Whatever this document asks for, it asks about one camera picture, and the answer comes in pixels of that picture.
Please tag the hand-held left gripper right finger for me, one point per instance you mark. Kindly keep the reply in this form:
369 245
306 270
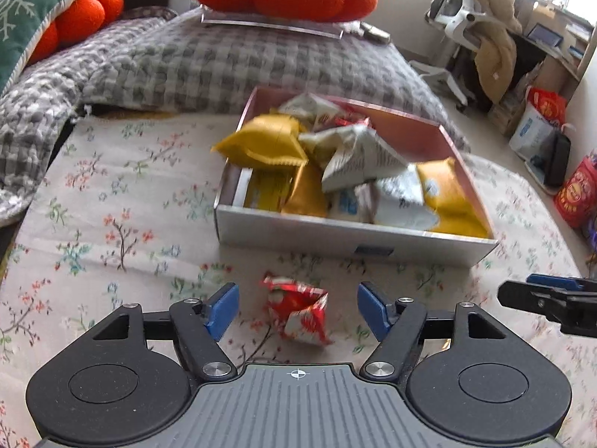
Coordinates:
373 310

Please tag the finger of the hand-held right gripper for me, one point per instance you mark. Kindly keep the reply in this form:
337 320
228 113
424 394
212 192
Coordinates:
555 281
536 301

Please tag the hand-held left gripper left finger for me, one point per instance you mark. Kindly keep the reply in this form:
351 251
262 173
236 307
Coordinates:
223 310

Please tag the red patterned snack packet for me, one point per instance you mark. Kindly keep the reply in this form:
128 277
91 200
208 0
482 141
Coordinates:
298 308

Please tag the pink and white cardboard box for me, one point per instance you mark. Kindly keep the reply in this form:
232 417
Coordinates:
326 240

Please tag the silver snack packet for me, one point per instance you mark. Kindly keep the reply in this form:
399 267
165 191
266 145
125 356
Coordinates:
359 158
350 205
403 200
308 107

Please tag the large yellow snack packet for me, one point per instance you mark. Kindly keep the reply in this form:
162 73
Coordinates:
454 200

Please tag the small yellow snack packet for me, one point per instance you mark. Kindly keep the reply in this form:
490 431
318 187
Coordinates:
266 189

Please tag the gold snack packet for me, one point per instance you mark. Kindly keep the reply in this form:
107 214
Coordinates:
261 142
305 193

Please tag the small red snack packet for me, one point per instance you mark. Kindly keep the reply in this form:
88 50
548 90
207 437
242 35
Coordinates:
352 120

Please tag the red snack bag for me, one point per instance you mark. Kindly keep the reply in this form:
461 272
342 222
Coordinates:
578 191

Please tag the black bag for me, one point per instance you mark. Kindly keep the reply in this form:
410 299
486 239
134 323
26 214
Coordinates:
557 161

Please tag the floral bed sheet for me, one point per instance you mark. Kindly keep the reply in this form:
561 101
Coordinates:
116 219

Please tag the red and white bag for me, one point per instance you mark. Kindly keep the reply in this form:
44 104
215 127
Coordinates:
536 121

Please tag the wooden desk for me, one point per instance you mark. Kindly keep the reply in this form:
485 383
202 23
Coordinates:
559 60

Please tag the grey checked pillow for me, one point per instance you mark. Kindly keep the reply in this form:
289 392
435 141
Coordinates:
233 65
70 70

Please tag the dark tablet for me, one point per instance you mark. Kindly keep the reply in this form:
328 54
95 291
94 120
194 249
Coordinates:
544 35

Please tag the grey checked blanket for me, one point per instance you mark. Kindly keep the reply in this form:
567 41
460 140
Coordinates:
32 149

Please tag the beige coat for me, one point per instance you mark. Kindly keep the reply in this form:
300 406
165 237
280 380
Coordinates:
496 32

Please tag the white office chair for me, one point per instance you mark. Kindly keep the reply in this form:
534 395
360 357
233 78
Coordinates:
454 18

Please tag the grey flat board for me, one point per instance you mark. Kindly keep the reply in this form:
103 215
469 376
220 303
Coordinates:
270 25

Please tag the small orange pumpkin cushion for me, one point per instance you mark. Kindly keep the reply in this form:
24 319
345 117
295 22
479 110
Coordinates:
79 18

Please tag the green patterned pillow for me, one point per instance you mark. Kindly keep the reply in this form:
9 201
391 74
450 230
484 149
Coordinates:
28 18

